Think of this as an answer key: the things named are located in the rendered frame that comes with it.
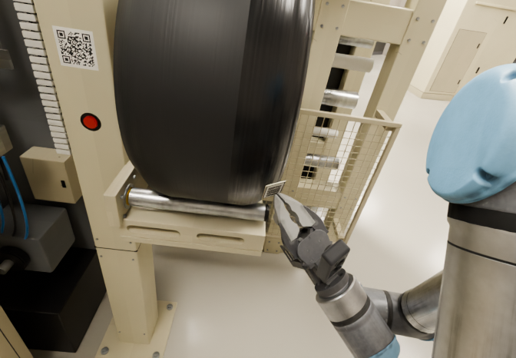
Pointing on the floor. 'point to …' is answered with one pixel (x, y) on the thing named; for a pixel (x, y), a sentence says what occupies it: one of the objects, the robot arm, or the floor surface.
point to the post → (143, 319)
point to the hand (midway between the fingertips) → (280, 198)
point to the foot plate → (157, 346)
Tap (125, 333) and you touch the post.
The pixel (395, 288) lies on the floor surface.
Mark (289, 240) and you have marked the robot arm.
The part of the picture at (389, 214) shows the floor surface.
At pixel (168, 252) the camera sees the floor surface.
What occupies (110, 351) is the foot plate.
